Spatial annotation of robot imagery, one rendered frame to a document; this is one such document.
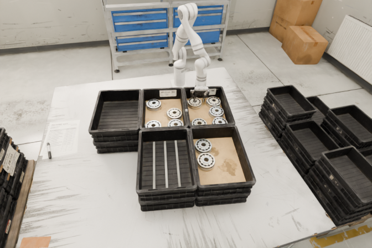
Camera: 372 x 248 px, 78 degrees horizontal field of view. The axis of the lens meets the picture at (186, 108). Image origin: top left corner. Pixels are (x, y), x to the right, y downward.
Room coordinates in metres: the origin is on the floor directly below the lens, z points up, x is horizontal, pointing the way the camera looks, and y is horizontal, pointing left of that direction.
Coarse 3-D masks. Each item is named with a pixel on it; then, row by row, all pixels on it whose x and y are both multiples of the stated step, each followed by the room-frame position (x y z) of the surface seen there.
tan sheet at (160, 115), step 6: (162, 102) 1.27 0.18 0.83; (168, 102) 1.27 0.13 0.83; (174, 102) 1.28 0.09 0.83; (180, 102) 1.28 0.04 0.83; (162, 108) 1.20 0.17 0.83; (168, 108) 1.21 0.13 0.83; (180, 108) 1.21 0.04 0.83; (150, 114) 1.14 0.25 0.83; (156, 114) 1.14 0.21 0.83; (162, 114) 1.15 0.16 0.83; (150, 120) 1.08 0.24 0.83; (156, 120) 1.08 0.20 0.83; (162, 120) 1.09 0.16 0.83; (168, 120) 1.09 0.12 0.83; (180, 120) 1.10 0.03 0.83; (162, 126) 1.03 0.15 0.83
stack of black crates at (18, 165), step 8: (0, 128) 1.14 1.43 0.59; (0, 136) 1.06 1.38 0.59; (8, 136) 1.14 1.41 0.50; (0, 144) 1.02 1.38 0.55; (8, 144) 1.07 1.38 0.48; (16, 144) 1.15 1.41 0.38; (0, 152) 0.96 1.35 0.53; (0, 160) 0.92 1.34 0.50; (24, 160) 1.11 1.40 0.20; (16, 168) 0.98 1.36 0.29; (24, 168) 1.05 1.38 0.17; (0, 176) 0.82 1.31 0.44; (16, 176) 0.92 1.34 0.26; (0, 184) 0.78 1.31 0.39; (8, 184) 0.82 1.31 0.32; (16, 184) 0.88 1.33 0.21; (8, 192) 0.78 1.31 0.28; (16, 192) 0.83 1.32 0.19
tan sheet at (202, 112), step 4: (204, 104) 1.27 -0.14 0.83; (220, 104) 1.28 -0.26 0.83; (188, 108) 1.22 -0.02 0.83; (200, 108) 1.22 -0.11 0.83; (204, 108) 1.23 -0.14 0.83; (208, 108) 1.23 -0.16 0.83; (192, 112) 1.18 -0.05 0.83; (196, 112) 1.18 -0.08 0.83; (200, 112) 1.18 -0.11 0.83; (204, 112) 1.18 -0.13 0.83; (208, 112) 1.19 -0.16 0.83; (192, 116) 1.14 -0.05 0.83; (196, 116) 1.14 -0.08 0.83; (200, 116) 1.14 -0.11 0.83; (204, 116) 1.15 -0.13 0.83; (208, 116) 1.15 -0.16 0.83; (224, 116) 1.16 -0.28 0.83; (192, 120) 1.10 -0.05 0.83; (208, 120) 1.11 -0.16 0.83; (212, 120) 1.11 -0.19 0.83; (208, 124) 1.07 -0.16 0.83
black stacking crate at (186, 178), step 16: (144, 144) 0.87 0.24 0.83; (160, 144) 0.88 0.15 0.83; (144, 160) 0.76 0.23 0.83; (160, 160) 0.76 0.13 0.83; (144, 176) 0.66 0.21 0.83; (160, 176) 0.66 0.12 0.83; (176, 176) 0.67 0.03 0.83; (192, 176) 0.63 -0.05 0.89; (176, 192) 0.55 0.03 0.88; (192, 192) 0.56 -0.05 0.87
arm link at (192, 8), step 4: (184, 4) 1.39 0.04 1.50; (188, 4) 1.38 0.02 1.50; (192, 4) 1.39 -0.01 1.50; (188, 8) 1.35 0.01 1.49; (192, 8) 1.36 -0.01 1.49; (196, 8) 1.38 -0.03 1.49; (192, 12) 1.35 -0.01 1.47; (196, 12) 1.37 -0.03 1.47; (192, 16) 1.35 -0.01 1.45; (196, 16) 1.38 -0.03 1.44; (188, 20) 1.42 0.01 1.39; (192, 20) 1.40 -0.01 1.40; (192, 24) 1.41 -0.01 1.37; (180, 28) 1.44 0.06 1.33; (180, 32) 1.43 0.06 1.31; (184, 32) 1.42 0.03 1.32; (180, 36) 1.42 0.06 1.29; (184, 36) 1.42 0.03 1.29
